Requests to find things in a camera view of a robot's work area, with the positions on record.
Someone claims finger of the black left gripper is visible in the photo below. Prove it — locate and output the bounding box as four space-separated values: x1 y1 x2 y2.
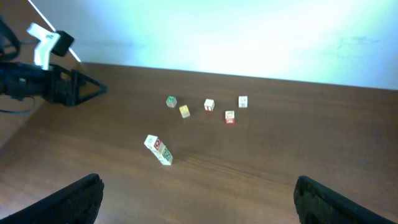
73 70 107 106

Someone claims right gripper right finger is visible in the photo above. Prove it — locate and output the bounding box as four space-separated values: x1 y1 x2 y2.
294 175 392 224

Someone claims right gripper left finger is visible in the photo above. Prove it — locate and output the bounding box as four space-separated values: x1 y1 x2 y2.
1 174 104 224

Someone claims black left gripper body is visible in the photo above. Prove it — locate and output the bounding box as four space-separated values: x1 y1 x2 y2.
1 62 76 105

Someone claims leaf picture wooden block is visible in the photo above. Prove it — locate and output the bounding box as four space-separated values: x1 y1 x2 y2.
144 134 159 153

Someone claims red letter E block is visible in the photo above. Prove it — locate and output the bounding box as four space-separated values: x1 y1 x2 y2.
159 147 173 166

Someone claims red letter A block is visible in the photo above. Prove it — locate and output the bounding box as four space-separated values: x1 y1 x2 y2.
152 138 165 157

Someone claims green letter R block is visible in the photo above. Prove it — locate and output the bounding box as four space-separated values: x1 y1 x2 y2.
165 96 177 108

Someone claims yellow wooden block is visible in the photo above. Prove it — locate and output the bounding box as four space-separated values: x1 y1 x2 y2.
179 105 190 118

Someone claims red picture wooden block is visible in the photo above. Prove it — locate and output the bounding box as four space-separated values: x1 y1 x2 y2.
224 110 235 124

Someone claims brown picture wooden block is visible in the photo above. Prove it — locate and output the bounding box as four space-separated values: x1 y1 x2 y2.
238 96 248 108

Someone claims red pattern wooden block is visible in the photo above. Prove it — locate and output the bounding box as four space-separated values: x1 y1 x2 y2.
204 99 215 111

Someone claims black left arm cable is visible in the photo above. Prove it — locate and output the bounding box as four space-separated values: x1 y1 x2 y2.
0 95 35 115

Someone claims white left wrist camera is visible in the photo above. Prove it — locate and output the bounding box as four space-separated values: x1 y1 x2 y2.
27 23 75 70

